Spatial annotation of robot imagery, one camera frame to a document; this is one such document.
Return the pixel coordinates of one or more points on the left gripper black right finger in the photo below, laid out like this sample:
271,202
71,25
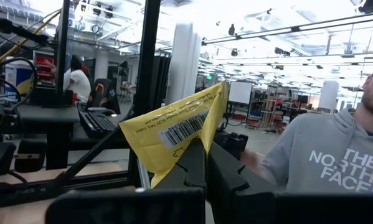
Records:
267,208

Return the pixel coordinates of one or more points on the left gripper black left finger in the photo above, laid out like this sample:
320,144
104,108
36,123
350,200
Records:
142,205

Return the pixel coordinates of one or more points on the lemon yellow tea packet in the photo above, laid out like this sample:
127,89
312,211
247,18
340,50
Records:
149,146

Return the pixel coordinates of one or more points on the black keyboard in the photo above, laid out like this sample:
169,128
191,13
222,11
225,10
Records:
97,123

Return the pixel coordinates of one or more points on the black and orange office chair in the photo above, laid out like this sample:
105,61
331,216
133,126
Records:
105,93

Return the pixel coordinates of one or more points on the white board on stand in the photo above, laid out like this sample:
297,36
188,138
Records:
240,92

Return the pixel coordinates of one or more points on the white round pillar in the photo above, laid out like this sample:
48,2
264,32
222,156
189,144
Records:
183,62
328,95

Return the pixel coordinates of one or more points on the dark grey desk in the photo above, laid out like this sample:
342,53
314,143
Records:
49,115

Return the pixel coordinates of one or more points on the red parts bin shelf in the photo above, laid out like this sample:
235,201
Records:
44,67

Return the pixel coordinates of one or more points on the black pole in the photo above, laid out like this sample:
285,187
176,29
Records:
62,46

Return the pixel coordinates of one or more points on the white and blue box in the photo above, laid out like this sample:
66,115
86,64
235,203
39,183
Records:
18,76

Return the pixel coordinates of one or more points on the black aluminium table frame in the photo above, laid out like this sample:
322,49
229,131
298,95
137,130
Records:
147,62

